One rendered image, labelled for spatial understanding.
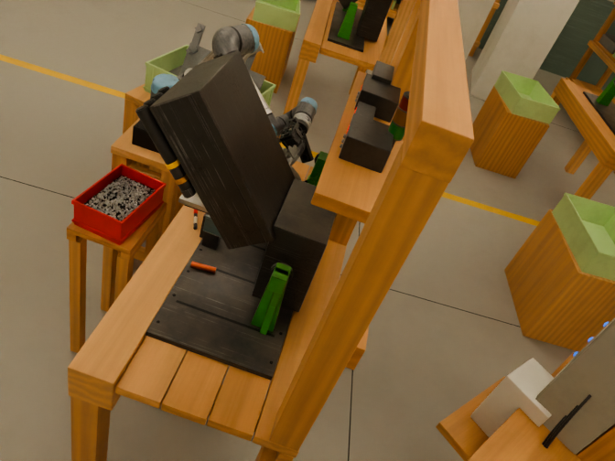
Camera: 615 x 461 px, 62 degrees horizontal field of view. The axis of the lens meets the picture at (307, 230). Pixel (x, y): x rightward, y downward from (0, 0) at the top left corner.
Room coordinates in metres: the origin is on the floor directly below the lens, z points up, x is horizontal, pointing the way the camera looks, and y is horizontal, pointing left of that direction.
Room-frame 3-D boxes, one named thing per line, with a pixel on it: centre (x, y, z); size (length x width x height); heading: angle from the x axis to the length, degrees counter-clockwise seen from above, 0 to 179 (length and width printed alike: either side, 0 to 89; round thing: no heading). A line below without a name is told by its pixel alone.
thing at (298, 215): (1.42, 0.02, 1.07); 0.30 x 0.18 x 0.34; 1
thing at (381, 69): (1.82, -0.05, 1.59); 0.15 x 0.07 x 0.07; 1
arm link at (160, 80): (2.05, 0.82, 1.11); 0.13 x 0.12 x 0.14; 158
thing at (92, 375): (1.52, 0.44, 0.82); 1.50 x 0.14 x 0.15; 1
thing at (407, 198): (1.53, -0.14, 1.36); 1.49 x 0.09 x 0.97; 1
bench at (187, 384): (1.52, 0.16, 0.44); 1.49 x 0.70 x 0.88; 1
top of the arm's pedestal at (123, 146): (2.04, 0.82, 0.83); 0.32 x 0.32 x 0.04; 3
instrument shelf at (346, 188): (1.53, -0.10, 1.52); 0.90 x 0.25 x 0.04; 1
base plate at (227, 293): (1.52, 0.16, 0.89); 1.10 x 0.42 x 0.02; 1
